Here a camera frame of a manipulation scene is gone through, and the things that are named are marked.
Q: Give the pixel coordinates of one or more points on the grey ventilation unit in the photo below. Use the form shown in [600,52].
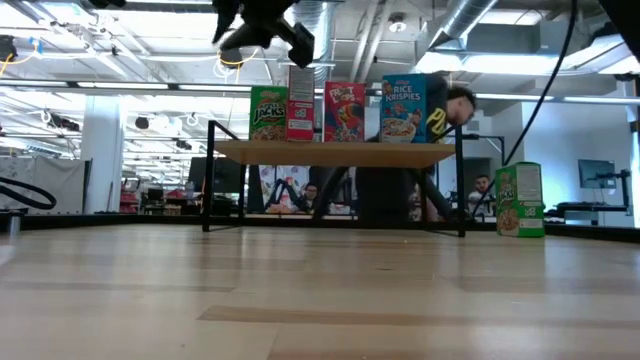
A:
[515,37]

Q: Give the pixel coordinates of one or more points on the angled ceiling light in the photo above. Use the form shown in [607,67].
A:
[600,52]
[490,64]

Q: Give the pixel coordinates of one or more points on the silver spiral air duct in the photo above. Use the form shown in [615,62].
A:
[465,20]
[320,20]

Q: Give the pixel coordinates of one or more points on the grey monitor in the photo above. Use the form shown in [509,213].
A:
[597,174]

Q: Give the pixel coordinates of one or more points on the black ceiling device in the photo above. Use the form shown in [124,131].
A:
[6,49]

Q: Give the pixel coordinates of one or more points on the white partition cloth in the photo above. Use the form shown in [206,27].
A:
[50,175]

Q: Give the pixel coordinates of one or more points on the red cart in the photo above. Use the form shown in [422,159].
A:
[129,204]

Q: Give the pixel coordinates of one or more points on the black desk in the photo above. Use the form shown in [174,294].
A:
[595,206]

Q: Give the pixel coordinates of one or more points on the wooden shelf with black legs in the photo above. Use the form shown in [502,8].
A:
[325,154]

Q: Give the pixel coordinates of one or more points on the short ceiling light strip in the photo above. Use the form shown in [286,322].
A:
[600,100]
[510,96]

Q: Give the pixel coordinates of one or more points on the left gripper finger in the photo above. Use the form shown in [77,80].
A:
[225,17]
[304,47]

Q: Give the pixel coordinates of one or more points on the green Apple Jacks cereal box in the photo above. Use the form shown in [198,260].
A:
[267,115]
[520,200]

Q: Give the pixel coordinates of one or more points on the black hanging lamp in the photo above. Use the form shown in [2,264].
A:
[142,122]

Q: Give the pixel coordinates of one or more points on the white ceiling pipe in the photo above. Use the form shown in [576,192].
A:
[367,45]

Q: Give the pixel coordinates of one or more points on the white column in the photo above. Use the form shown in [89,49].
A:
[102,160]

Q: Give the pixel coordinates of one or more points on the black aluminium table frame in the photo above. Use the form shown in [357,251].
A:
[75,221]

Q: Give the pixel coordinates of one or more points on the blue Rice Krispies cereal box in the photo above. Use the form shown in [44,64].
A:
[403,107]

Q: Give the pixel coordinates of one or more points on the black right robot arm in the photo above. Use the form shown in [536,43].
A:
[627,15]

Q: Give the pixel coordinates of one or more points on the floral cloth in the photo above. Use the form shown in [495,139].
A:
[295,172]

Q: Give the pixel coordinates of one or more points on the black monitor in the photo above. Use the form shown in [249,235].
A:
[225,175]

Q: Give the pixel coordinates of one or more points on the white ceiling sensor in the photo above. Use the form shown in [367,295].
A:
[398,24]

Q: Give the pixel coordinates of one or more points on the person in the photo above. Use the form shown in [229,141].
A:
[310,196]
[385,192]
[481,192]

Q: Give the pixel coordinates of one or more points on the red Froot Loops cereal box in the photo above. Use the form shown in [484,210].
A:
[301,105]
[345,115]

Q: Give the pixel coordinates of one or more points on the grey metal post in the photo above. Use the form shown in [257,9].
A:
[15,225]

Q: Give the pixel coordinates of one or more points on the black hanging camera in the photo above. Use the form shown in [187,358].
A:
[231,60]

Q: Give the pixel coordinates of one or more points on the black background robot arm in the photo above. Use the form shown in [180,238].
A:
[281,192]

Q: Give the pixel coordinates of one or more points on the long ceiling light strip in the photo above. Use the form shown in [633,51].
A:
[125,85]

